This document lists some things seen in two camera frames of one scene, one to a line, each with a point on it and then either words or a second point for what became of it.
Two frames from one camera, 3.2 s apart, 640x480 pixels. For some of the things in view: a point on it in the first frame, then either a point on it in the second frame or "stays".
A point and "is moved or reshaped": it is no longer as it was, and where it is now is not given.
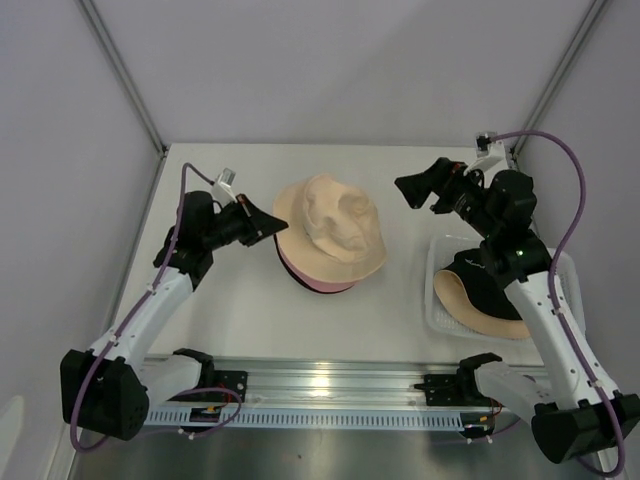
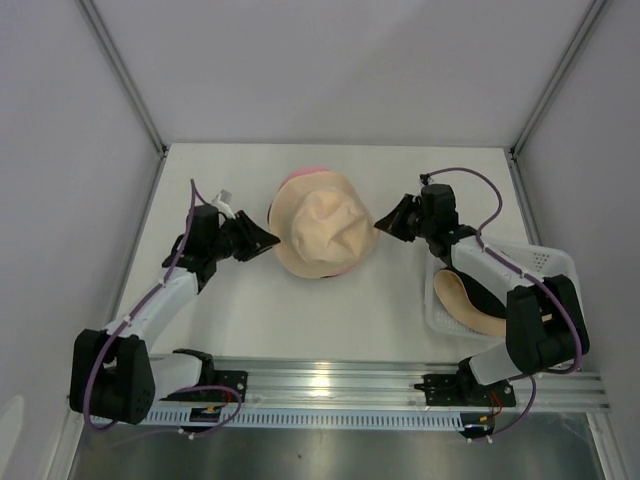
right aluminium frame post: [591, 18] stays
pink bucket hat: [313, 284] to [299, 172]
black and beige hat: [472, 290] stays
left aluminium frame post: [94, 19] stays
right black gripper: [417, 188] to [394, 221]
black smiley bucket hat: [278, 250] to [268, 218]
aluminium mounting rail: [334, 384] stays
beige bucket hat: [333, 232] is moved or reshaped
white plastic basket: [443, 248] stays
